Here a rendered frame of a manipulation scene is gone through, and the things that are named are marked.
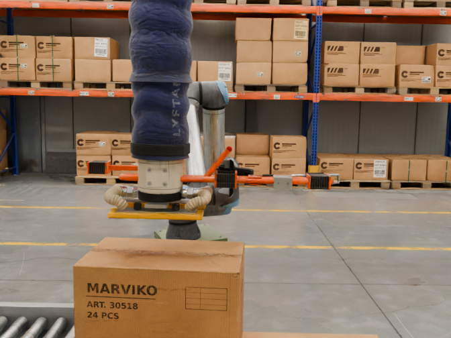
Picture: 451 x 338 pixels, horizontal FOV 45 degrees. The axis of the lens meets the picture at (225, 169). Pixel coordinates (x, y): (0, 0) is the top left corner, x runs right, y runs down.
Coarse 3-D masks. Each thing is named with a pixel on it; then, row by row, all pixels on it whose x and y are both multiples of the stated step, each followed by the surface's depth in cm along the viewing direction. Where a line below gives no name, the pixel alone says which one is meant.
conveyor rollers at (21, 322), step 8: (0, 320) 242; (16, 320) 243; (24, 320) 244; (40, 320) 243; (64, 320) 245; (0, 328) 238; (16, 328) 235; (32, 328) 234; (40, 328) 238; (56, 328) 235; (8, 336) 227; (16, 336) 234; (24, 336) 226; (32, 336) 229; (48, 336) 227; (56, 336) 231
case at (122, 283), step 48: (144, 240) 230; (192, 240) 231; (96, 288) 196; (144, 288) 194; (192, 288) 193; (240, 288) 201; (96, 336) 198; (144, 336) 197; (192, 336) 195; (240, 336) 213
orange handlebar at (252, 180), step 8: (112, 168) 233; (120, 168) 233; (128, 168) 233; (136, 168) 233; (120, 176) 206; (128, 176) 205; (136, 176) 205; (184, 176) 205; (192, 176) 205; (200, 176) 205; (208, 176) 206; (240, 176) 208; (248, 176) 205; (256, 176) 205; (264, 176) 209; (272, 176) 209; (248, 184) 204; (256, 184) 204
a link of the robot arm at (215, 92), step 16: (208, 96) 264; (224, 96) 266; (208, 112) 269; (224, 112) 273; (208, 128) 273; (224, 128) 277; (208, 144) 276; (224, 144) 280; (208, 160) 280; (208, 208) 288
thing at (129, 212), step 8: (128, 208) 202; (136, 208) 198; (144, 208) 202; (168, 208) 203; (176, 208) 198; (112, 216) 195; (120, 216) 195; (128, 216) 195; (136, 216) 195; (144, 216) 195; (152, 216) 195; (160, 216) 195; (168, 216) 195; (176, 216) 195; (184, 216) 195; (192, 216) 195; (200, 216) 195
